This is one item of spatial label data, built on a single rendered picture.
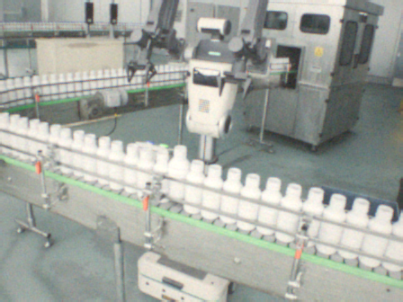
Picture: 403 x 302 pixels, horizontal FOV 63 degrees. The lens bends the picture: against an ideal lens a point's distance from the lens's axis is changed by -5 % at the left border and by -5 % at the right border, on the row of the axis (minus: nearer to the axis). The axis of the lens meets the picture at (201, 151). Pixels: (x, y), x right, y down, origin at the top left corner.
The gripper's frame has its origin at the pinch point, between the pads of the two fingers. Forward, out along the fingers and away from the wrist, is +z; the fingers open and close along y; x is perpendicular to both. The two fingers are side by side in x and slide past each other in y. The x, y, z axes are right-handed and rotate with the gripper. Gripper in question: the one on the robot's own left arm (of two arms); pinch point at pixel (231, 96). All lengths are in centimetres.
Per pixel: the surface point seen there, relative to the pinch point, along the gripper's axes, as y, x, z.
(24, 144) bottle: -71, -22, 38
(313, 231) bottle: 39, -25, 43
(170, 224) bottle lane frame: -3, -21, 52
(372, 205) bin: 62, 28, 27
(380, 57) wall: 171, 1005, -567
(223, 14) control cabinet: -209, 494, -354
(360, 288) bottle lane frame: 54, -23, 55
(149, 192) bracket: -7, -33, 44
